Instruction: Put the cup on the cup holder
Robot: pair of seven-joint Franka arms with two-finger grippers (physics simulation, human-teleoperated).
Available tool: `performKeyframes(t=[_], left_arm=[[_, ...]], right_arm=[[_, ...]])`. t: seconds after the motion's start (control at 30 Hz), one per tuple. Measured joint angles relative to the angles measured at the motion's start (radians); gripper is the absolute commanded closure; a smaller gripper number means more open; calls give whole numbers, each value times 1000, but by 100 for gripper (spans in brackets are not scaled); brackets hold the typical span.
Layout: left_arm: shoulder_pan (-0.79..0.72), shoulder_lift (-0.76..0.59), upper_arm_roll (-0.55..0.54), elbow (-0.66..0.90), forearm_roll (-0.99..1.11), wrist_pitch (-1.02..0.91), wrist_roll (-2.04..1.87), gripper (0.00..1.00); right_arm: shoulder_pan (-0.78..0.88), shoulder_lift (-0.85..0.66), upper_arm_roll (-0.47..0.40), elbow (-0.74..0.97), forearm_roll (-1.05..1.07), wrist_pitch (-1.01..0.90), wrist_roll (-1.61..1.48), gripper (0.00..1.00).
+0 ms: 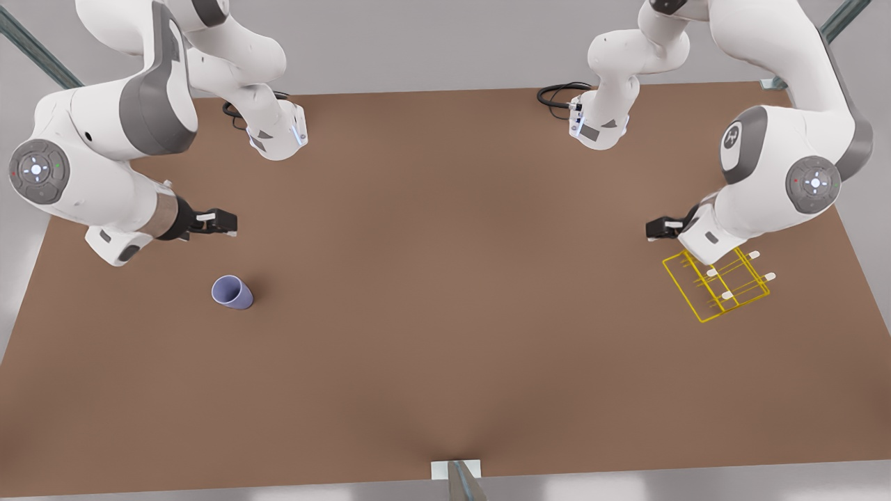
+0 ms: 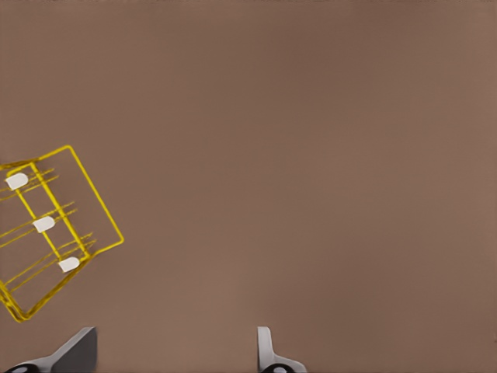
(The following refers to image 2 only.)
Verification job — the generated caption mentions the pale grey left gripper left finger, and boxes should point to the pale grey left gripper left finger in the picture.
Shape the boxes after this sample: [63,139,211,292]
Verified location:
[2,326,98,373]

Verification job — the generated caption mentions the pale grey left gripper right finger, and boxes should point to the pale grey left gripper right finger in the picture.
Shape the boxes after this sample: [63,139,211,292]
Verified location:
[256,326,308,373]

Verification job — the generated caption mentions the yellow wire cup holder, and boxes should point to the yellow wire cup holder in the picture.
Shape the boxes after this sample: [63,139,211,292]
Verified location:
[0,145,125,324]

